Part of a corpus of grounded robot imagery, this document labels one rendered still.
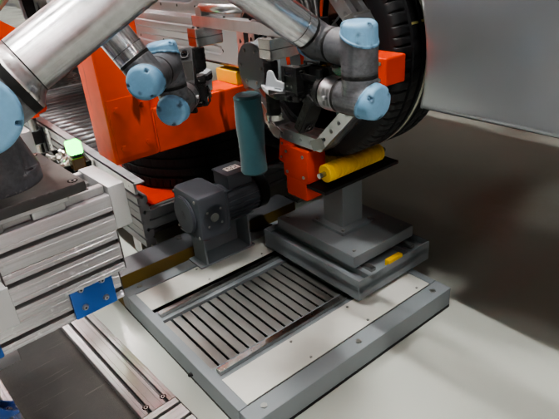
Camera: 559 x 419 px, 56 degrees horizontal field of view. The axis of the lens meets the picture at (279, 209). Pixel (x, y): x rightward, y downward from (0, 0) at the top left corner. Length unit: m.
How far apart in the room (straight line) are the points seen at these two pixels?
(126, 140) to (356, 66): 0.98
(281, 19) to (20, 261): 0.66
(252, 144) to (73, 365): 0.81
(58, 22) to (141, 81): 0.38
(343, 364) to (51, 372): 0.78
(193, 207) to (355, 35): 0.96
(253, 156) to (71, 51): 0.97
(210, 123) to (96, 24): 1.21
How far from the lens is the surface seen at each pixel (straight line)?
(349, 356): 1.58
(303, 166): 1.66
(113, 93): 1.80
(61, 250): 1.03
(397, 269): 1.85
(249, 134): 1.66
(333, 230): 1.87
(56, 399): 1.46
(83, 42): 0.82
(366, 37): 1.07
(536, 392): 1.69
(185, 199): 1.84
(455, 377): 1.67
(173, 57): 1.29
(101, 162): 2.31
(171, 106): 1.29
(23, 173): 0.97
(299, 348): 1.61
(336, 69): 1.62
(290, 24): 1.11
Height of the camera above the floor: 1.16
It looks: 27 degrees down
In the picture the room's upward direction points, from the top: 5 degrees counter-clockwise
